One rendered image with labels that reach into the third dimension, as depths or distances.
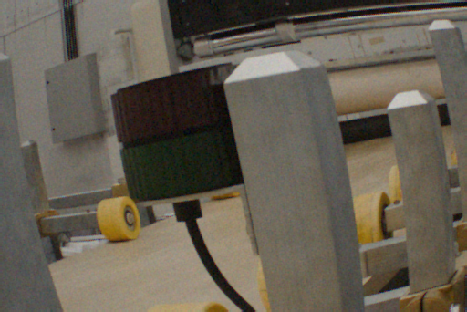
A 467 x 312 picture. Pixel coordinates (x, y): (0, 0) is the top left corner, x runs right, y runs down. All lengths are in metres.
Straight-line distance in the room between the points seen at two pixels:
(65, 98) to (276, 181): 10.29
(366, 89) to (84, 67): 7.62
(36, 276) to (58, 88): 10.54
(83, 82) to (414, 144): 9.95
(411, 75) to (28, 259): 2.85
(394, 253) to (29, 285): 0.80
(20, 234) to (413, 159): 0.48
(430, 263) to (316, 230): 0.26
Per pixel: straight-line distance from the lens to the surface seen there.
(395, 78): 3.11
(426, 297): 0.70
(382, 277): 1.24
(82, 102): 10.64
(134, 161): 0.49
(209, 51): 3.33
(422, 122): 0.71
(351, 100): 3.15
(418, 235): 0.72
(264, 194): 0.48
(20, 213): 0.27
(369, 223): 1.28
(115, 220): 2.02
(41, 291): 0.27
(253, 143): 0.48
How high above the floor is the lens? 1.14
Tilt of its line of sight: 4 degrees down
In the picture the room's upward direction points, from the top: 12 degrees counter-clockwise
